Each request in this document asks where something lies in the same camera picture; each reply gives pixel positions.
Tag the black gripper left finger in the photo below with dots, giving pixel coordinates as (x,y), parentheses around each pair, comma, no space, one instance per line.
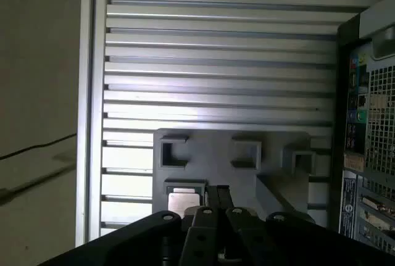
(200,232)

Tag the gray plastic parts rack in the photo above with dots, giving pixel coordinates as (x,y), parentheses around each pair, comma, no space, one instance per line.
(213,155)

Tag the silver square CPU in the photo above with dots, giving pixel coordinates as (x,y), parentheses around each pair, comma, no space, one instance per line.
(180,201)

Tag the black open PC case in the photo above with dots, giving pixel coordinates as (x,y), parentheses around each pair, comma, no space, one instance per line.
(382,124)

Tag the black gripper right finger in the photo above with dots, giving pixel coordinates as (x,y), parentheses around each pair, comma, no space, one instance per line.
(250,241)

